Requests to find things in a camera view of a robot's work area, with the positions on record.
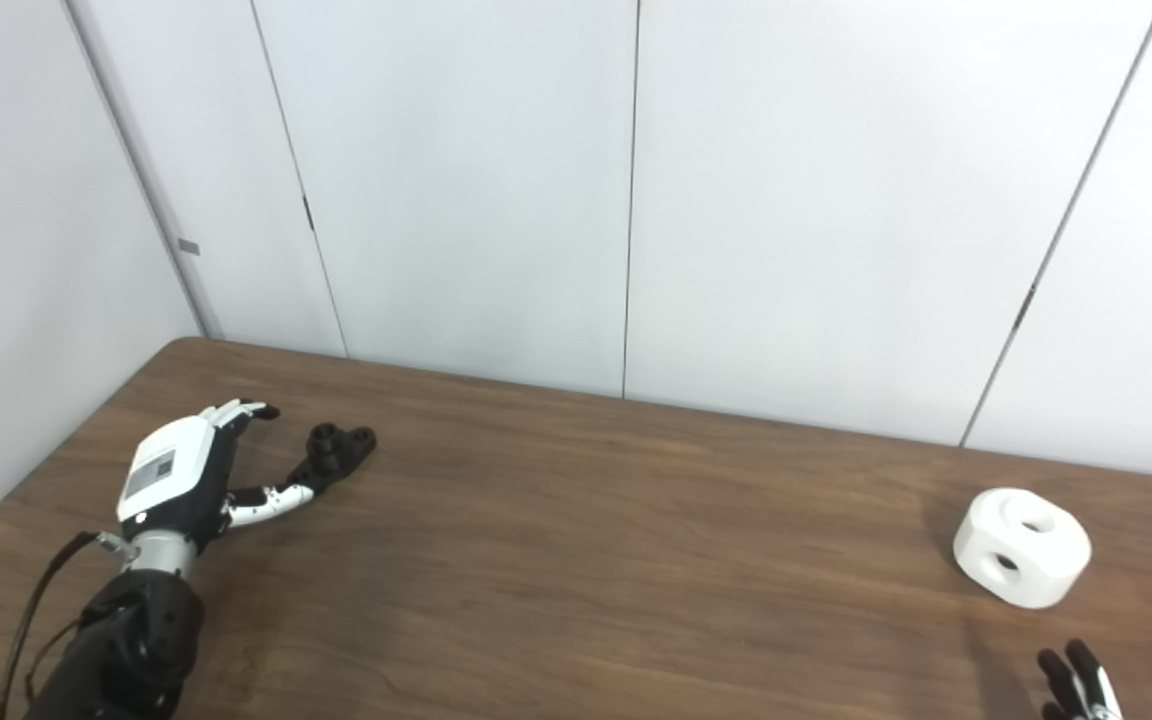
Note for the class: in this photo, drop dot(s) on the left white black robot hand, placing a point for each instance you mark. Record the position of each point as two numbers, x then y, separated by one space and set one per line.
171 465

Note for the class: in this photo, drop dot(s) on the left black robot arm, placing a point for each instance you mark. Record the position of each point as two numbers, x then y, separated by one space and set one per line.
131 640

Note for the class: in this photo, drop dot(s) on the round white plastic piece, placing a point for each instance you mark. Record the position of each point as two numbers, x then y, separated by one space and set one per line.
1021 560

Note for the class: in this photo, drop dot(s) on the black flanged holder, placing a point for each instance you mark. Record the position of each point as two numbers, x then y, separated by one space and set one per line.
336 455

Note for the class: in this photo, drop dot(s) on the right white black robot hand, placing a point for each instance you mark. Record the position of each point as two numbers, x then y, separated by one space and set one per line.
1081 695

